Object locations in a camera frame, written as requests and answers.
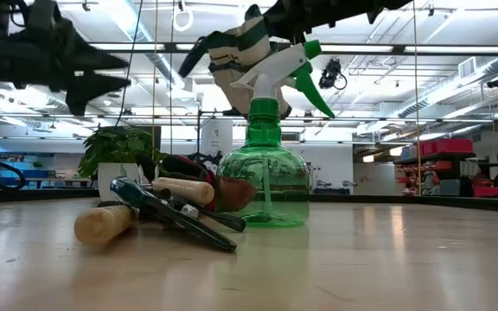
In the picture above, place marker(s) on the background robot arms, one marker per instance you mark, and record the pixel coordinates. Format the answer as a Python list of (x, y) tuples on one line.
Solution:
[(331, 189)]

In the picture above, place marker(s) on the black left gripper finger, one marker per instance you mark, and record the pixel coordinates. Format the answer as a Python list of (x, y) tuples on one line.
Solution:
[(84, 88), (102, 59)]

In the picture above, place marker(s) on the teal black pruning shears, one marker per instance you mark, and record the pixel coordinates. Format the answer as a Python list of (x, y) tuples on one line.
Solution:
[(175, 220)]

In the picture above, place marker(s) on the black shelf rack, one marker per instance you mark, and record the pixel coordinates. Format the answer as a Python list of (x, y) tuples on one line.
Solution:
[(435, 156)]

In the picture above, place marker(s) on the white air vent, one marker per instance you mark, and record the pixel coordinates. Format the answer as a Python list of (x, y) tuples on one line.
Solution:
[(467, 67)]

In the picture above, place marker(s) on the red storage bins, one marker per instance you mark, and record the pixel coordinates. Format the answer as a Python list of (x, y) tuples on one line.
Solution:
[(445, 147)]

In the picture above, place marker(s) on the black red gardening glove pair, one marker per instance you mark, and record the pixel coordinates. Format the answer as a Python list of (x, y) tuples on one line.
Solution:
[(188, 166)]

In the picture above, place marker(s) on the green plant in white pot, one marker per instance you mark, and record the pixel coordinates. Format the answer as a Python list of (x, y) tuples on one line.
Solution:
[(115, 147)]

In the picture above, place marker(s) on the red floor bin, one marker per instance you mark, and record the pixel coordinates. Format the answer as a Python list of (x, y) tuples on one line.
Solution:
[(489, 192)]

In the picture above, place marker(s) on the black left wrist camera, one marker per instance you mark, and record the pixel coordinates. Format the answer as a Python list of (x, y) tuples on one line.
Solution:
[(43, 17)]

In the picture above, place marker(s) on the blue shelving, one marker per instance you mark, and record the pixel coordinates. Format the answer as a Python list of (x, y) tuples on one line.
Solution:
[(24, 166)]

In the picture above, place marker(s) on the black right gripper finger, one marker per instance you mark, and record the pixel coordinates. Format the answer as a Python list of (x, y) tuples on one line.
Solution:
[(297, 36)]

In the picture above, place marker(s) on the white sign pillar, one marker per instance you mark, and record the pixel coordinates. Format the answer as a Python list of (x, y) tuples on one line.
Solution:
[(216, 138)]

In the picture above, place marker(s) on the green plastic spray bottle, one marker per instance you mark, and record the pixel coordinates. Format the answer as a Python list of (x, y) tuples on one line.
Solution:
[(264, 181)]

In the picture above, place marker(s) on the beige green canvas gardening bag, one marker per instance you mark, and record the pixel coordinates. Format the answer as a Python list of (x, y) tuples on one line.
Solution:
[(236, 56)]

